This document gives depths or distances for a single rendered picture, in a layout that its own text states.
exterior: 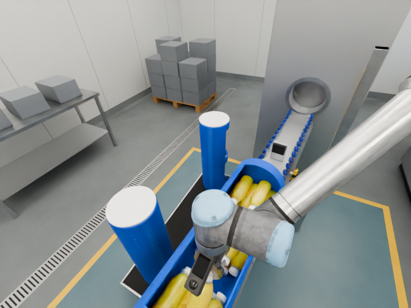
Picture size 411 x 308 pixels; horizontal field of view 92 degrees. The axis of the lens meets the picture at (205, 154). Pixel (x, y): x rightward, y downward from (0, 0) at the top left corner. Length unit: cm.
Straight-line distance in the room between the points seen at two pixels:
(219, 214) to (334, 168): 30
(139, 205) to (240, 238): 85
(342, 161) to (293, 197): 14
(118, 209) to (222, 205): 88
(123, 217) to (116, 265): 113
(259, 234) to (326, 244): 202
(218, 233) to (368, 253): 222
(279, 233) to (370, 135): 32
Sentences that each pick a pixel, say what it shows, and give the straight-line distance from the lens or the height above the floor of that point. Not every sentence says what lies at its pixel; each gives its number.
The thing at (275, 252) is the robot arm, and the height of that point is 157.
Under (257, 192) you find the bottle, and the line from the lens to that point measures 108.
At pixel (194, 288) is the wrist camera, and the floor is 137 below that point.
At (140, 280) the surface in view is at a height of 15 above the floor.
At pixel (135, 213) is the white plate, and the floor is 104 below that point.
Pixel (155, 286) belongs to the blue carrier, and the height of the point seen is 120.
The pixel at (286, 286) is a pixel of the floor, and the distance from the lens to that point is 213.
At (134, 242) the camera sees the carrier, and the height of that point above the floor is 87.
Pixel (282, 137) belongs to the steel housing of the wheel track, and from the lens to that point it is 188.
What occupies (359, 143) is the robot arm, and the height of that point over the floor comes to 167.
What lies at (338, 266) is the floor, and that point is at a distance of 237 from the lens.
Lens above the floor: 196
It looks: 40 degrees down
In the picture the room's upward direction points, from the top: 3 degrees counter-clockwise
